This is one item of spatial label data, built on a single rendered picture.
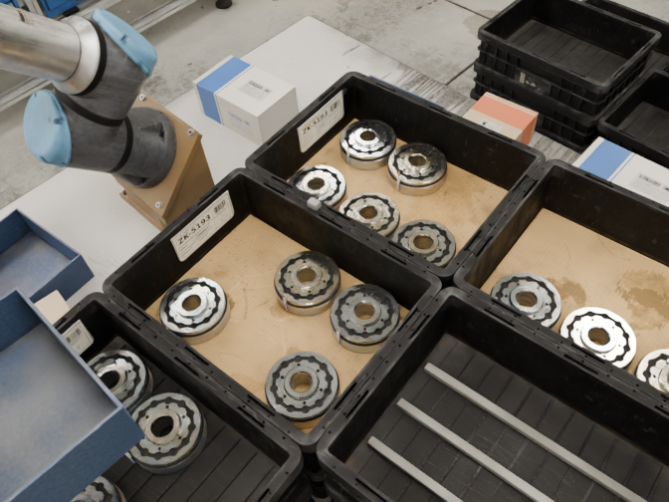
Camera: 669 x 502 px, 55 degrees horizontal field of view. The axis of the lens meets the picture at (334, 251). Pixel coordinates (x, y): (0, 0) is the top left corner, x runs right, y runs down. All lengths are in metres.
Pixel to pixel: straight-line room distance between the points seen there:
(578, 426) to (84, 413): 0.62
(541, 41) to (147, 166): 1.30
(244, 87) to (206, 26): 1.72
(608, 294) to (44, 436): 0.79
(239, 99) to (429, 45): 1.59
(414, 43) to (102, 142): 1.97
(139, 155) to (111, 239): 0.22
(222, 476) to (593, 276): 0.62
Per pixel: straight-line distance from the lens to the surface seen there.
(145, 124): 1.21
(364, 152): 1.16
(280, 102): 1.41
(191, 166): 1.23
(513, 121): 1.37
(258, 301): 1.02
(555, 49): 2.08
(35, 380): 0.76
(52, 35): 1.02
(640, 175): 1.30
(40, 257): 1.38
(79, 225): 1.40
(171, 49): 3.07
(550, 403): 0.94
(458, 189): 1.14
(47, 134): 1.13
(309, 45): 1.70
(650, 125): 2.06
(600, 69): 2.03
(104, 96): 1.09
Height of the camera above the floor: 1.67
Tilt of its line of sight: 53 degrees down
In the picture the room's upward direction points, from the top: 6 degrees counter-clockwise
